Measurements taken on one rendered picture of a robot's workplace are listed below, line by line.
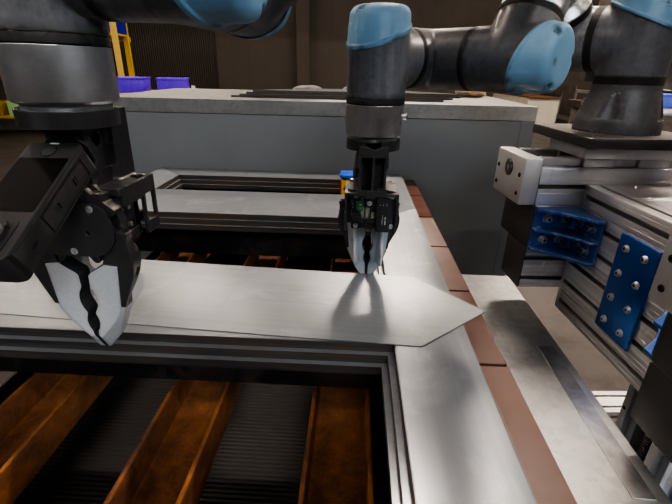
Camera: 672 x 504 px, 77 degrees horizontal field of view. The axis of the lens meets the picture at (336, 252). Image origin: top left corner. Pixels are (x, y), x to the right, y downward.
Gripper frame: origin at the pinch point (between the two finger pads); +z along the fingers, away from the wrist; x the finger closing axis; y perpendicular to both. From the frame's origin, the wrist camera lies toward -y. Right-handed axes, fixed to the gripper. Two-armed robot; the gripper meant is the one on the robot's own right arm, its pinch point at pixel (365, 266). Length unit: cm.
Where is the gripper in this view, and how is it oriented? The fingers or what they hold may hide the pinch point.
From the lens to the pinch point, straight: 66.5
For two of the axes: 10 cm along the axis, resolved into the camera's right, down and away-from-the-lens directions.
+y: -0.5, 4.0, -9.1
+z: -0.2, 9.2, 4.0
